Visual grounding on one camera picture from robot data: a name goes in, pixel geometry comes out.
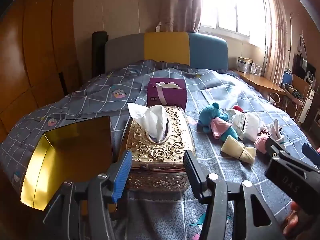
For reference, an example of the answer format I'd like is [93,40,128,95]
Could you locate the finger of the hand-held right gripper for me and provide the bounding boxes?
[265,137,304,168]
[301,142,320,167]

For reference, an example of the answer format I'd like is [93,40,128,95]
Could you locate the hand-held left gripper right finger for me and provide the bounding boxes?
[183,151,285,240]

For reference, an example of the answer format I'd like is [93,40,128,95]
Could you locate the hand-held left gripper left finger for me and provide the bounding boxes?
[43,150,133,240]

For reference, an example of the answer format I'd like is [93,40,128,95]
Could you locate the pink fuzzy item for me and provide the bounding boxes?
[254,134,270,154]

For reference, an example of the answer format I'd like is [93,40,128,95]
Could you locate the white knit gloves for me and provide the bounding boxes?
[266,119,285,144]

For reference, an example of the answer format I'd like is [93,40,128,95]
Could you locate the white foam block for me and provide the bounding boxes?
[241,114,262,142]

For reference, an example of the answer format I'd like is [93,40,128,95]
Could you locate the cream waffle towel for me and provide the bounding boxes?
[220,135,257,162]

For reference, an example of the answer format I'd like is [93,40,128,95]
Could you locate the blue plush doll pink dress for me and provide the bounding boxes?
[197,102,239,139]

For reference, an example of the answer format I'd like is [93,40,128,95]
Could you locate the gold tin box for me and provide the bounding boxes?
[20,116,113,211]

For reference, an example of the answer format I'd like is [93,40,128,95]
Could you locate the person's right hand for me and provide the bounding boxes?
[282,201,304,235]

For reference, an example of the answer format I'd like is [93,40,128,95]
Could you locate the gold embossed tissue box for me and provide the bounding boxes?
[119,106,197,193]

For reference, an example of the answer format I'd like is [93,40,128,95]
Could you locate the white cabinet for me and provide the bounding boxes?
[299,87,316,123]

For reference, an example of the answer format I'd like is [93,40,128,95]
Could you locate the white tissue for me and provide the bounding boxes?
[127,102,170,142]

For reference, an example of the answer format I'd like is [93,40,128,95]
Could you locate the wooden desk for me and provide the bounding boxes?
[231,69,287,95]

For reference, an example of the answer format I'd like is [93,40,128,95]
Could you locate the blue chair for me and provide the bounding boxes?
[282,69,293,85]

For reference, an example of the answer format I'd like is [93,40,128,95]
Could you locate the white round fan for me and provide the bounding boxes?
[304,71,319,85]

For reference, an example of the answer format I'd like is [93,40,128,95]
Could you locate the purple tissue box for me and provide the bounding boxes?
[147,77,187,110]

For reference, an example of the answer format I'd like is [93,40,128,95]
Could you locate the grey checked quilt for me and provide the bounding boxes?
[0,59,312,240]

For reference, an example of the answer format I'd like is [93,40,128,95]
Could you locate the clear plastic container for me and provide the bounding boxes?
[251,62,263,75]

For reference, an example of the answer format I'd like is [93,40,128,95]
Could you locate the white box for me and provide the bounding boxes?
[237,57,253,73]

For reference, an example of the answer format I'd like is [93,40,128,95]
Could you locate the pink brown curtain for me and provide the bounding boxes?
[260,0,292,85]
[160,0,203,33]

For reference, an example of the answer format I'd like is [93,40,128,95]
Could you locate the black rolled mat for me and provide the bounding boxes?
[92,31,109,78]

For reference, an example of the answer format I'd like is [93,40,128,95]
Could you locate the grey yellow blue headboard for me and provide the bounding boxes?
[104,32,228,74]

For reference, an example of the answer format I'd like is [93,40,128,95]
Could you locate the window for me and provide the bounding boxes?
[199,0,267,48]

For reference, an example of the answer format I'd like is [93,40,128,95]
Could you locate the wooden wardrobe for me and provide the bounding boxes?
[0,0,83,135]

